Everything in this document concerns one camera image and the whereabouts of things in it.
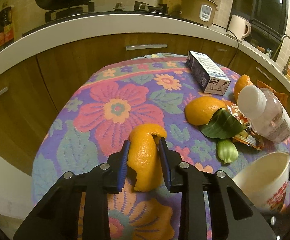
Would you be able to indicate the small orange peel back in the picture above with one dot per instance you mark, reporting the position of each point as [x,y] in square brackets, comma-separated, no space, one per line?
[242,82]

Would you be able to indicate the wooden cabinet fronts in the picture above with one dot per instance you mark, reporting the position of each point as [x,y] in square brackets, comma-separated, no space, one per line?
[33,91]

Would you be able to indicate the green leaf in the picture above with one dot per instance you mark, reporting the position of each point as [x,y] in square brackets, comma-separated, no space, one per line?
[223,125]

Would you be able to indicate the white curved countertop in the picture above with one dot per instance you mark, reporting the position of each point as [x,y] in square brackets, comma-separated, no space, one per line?
[110,24]

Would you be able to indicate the large orange peel half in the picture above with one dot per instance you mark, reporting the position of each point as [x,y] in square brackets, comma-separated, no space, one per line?
[200,111]

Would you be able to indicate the paper instant noodle cup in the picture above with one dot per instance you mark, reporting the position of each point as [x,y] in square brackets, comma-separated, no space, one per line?
[265,181]

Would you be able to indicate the curved metal sink faucet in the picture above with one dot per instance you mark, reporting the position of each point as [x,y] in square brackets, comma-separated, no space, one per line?
[282,54]

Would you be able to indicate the white blue milk carton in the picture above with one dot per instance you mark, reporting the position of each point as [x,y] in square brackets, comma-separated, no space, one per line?
[209,76]

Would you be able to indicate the orange snack packet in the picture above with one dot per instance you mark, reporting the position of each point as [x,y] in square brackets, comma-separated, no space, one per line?
[248,136]

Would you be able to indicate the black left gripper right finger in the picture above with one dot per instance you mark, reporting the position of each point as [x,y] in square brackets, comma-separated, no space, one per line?
[213,198]

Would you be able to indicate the white electric kettle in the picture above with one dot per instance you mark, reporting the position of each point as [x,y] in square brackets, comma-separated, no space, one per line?
[239,27]

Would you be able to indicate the dark kitchen window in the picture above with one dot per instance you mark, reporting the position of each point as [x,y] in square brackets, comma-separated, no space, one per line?
[268,19]

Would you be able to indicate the orange peel piece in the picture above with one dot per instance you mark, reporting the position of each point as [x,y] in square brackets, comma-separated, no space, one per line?
[143,156]

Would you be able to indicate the sauce bottles on counter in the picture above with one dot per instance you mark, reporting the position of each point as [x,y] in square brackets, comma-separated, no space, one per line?
[6,26]

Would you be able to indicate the black gas stove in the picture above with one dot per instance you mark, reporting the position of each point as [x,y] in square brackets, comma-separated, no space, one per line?
[53,17]

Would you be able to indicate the brown rice cooker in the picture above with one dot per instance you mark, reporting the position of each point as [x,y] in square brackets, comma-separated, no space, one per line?
[198,11]

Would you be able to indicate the floral towel table cover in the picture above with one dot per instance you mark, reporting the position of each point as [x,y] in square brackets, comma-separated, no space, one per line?
[100,116]

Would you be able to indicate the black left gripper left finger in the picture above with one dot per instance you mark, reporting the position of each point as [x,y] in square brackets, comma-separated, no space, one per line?
[56,215]

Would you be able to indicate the clear plastic bottle white cap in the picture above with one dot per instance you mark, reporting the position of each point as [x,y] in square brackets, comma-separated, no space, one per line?
[267,116]

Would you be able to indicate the green vegetable scrap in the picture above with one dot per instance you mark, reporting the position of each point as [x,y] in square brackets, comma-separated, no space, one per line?
[227,151]

